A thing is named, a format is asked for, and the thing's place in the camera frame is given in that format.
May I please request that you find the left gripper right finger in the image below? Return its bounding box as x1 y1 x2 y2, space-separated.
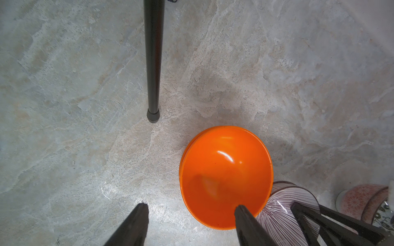
235 205 277 246

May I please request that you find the purple striped bowl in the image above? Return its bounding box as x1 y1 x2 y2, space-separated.
256 181 320 246

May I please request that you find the black perforated music stand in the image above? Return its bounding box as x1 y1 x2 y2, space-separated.
144 0 165 123

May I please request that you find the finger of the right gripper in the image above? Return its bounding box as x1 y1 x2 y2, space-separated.
291 203 394 246

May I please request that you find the black floral bowl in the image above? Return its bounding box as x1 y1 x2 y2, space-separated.
336 184 394 234

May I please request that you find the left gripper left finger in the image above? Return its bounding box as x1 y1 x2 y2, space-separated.
104 203 149 246

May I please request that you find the orange bowl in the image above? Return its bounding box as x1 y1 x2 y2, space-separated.
179 126 274 230

